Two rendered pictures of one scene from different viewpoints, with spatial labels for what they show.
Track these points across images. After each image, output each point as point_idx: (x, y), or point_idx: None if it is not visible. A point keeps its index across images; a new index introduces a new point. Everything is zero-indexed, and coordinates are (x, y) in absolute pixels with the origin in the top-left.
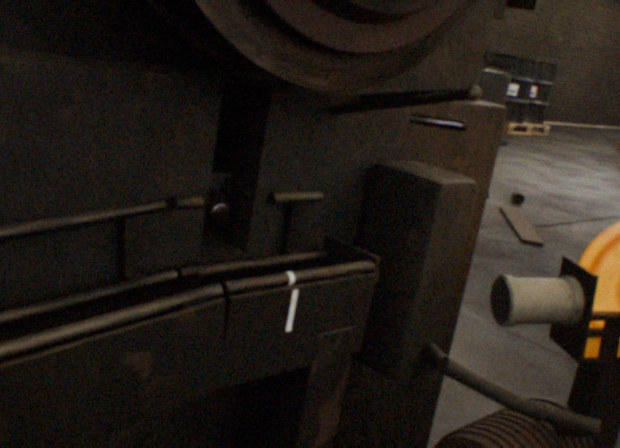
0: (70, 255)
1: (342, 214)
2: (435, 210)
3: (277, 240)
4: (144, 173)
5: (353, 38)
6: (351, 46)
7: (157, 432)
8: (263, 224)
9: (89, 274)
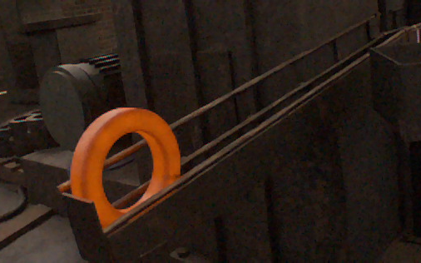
0: (359, 34)
1: (403, 15)
2: None
3: (392, 26)
4: (367, 7)
5: None
6: None
7: None
8: (388, 21)
9: (363, 40)
